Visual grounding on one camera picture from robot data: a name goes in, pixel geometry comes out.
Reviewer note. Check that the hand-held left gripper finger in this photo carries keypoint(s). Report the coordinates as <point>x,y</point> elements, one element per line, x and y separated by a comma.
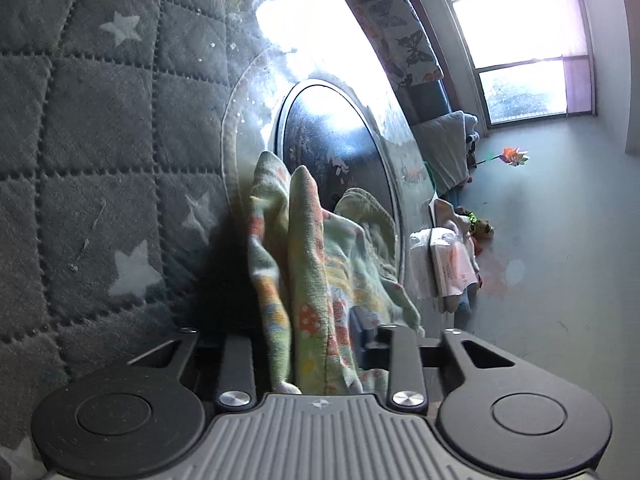
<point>400,355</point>

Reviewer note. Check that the colourful striped floral shirt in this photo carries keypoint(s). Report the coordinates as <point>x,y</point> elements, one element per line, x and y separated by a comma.
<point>310,280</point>

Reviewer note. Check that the pink tissue packet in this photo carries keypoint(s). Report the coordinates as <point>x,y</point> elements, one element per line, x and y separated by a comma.
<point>452,265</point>

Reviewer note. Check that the small plush toy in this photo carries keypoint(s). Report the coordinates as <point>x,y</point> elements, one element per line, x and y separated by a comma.
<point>477,225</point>

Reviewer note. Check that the grey cushion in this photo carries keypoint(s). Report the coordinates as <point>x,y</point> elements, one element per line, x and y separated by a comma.
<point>445,150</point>

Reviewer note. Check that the orange artificial flower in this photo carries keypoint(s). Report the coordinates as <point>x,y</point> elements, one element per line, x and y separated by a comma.
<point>512,155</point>

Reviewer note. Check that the blue sofa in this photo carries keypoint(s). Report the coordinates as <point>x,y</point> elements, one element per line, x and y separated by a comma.
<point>430,97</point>

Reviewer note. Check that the large butterfly print cushion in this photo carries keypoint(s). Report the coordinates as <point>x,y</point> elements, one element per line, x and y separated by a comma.
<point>405,40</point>

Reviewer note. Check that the window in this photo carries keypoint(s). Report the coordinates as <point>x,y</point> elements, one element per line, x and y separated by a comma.
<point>520,25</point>

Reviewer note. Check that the grey quilted star table cover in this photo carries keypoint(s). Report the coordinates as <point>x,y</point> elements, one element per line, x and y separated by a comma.
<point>100,110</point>

